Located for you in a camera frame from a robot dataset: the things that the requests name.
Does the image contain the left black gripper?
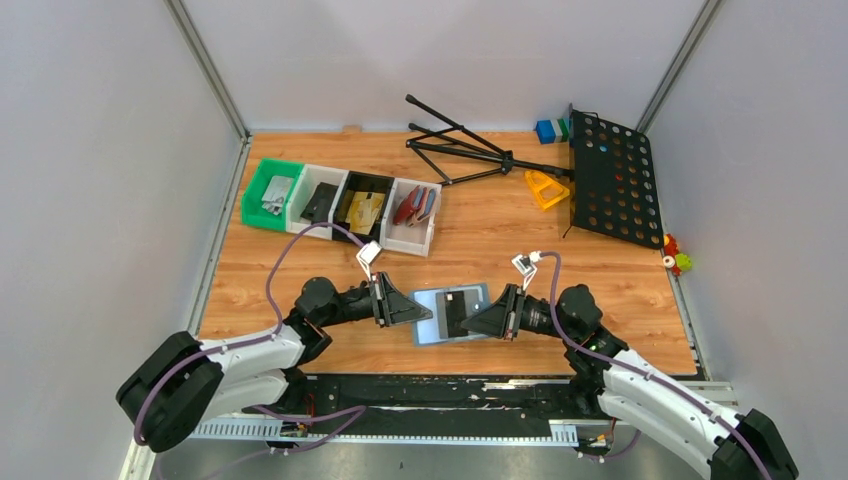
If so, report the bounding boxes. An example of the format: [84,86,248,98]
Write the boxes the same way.
[319,270,432,328]

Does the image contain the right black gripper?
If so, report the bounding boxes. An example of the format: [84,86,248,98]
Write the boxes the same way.
[460,284,576,343]

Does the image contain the black credit card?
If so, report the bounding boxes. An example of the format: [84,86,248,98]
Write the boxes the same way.
[435,289,475,340]

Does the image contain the blue card holder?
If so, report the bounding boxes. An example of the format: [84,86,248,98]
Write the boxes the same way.
[411,283,490,347]
[406,188,438,227]

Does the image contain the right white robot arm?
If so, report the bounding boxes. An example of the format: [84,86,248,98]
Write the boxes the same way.
[462,284,799,479]

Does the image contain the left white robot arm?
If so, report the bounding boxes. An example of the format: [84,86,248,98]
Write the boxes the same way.
[115,272,433,453]

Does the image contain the white bin with card holders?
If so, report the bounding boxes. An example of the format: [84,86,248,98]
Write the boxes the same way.
[378,178,442,257]

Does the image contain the red card holder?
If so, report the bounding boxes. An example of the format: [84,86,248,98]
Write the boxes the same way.
[392,186,423,225]

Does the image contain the gold cards stack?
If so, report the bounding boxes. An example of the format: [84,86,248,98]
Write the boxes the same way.
[345,191,385,235]

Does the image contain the black cards stack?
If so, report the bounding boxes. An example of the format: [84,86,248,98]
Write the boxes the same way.
[301,182,338,224]

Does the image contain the white bin with black cards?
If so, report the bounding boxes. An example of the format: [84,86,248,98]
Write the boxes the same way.
[284,164,348,234]

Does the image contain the silver cards stack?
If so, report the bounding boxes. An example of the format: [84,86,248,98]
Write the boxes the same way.
[261,175,294,215]

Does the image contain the black plastic bin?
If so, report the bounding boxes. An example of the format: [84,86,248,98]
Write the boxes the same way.
[329,171,395,243]

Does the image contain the yellow triangle toy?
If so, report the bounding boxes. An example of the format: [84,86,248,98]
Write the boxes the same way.
[524,171,571,211]

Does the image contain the black folded tripod stand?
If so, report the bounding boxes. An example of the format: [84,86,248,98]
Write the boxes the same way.
[404,94,575,186]

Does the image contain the green plastic bin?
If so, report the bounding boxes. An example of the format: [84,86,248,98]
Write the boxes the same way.
[241,158,304,232]

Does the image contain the black perforated music desk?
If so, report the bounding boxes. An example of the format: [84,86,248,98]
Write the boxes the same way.
[569,109,664,250]

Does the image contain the colourful toy pile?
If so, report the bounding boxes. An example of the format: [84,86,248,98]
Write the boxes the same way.
[662,234,693,277]

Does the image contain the blue green toy blocks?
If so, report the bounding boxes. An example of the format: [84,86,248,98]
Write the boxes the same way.
[534,118,572,145]

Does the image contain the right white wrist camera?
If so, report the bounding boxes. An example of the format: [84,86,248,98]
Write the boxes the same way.
[511,251,542,292]

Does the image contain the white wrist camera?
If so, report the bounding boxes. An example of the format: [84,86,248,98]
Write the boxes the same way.
[356,241,383,281]
[511,251,542,292]

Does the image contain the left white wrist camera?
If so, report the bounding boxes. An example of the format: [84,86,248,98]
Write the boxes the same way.
[356,241,383,281]

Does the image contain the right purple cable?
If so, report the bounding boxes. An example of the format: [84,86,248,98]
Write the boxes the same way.
[539,251,773,480]

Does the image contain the purple cable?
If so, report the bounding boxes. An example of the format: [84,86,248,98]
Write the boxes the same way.
[539,251,773,480]
[133,222,366,446]

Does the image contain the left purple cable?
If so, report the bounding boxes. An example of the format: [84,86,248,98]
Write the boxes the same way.
[133,222,366,446]

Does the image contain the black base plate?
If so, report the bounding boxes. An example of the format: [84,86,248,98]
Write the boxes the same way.
[268,374,616,439]

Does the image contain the white slotted cable duct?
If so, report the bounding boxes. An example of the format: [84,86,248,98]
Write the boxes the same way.
[192,417,579,446]

